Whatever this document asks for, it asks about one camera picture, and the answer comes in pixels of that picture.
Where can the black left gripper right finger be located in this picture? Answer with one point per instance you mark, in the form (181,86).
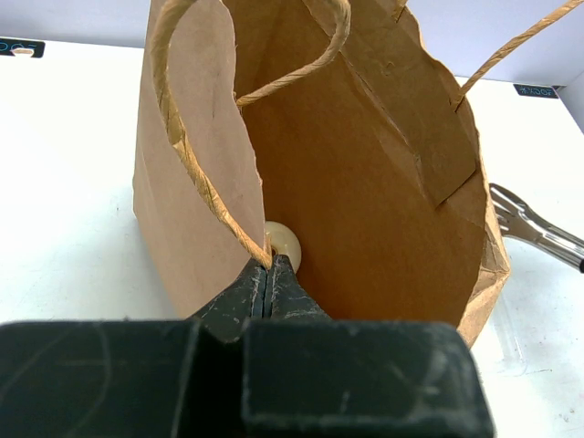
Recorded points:
(308,375)

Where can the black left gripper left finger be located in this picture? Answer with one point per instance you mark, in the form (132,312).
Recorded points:
(130,378)

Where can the white frosted donut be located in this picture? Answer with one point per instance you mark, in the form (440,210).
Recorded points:
(284,242)

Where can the brown paper bag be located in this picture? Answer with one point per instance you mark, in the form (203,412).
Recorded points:
(329,117)

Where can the metal serving tongs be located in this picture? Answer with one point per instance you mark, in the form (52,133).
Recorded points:
(517,220)

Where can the clear plastic tray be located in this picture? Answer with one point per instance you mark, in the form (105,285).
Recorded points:
(511,361)

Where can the blue label sticker left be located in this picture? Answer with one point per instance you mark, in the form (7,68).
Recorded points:
(14,47)

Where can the blue label sticker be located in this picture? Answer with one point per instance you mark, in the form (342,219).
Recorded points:
(14,47)
(536,91)

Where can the blue label sticker right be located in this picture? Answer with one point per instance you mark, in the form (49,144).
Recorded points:
(536,91)

